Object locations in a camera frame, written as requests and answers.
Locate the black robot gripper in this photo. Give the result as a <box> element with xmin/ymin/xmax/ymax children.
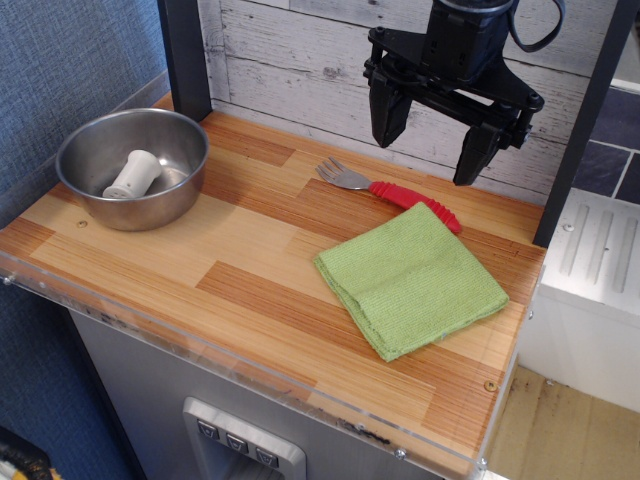
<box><xmin>364</xmin><ymin>1</ymin><xmax>544</xmax><ymax>186</ymax></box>

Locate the green cloth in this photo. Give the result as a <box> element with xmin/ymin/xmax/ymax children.
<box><xmin>314</xmin><ymin>204</ymin><xmax>509</xmax><ymax>362</ymax></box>

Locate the white ribbed drainboard counter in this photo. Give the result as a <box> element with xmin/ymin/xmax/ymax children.
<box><xmin>519</xmin><ymin>189</ymin><xmax>639</xmax><ymax>410</ymax></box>

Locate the white salt shaker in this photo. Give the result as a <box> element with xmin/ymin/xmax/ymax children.
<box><xmin>102</xmin><ymin>150</ymin><xmax>162</xmax><ymax>199</ymax></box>

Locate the stainless steel bowl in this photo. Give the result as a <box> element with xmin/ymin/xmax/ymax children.
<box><xmin>55</xmin><ymin>108</ymin><xmax>209</xmax><ymax>231</ymax></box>

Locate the clear acrylic table edge guard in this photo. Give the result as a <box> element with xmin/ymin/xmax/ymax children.
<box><xmin>1</xmin><ymin>243</ymin><xmax>543</xmax><ymax>479</ymax></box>

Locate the silver toy fridge cabinet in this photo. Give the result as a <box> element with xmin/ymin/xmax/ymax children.
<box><xmin>71</xmin><ymin>311</ymin><xmax>480</xmax><ymax>479</ymax></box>

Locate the silver dispenser button panel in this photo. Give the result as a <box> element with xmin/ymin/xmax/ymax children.
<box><xmin>183</xmin><ymin>397</ymin><xmax>307</xmax><ymax>479</ymax></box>

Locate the fork with red handle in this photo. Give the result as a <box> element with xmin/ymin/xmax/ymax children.
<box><xmin>315</xmin><ymin>157</ymin><xmax>462</xmax><ymax>234</ymax></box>

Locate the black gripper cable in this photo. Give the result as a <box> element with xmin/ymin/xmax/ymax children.
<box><xmin>505</xmin><ymin>0</ymin><xmax>565</xmax><ymax>53</ymax></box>

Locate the dark right shelf post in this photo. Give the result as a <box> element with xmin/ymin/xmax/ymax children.
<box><xmin>533</xmin><ymin>1</ymin><xmax>639</xmax><ymax>247</ymax></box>

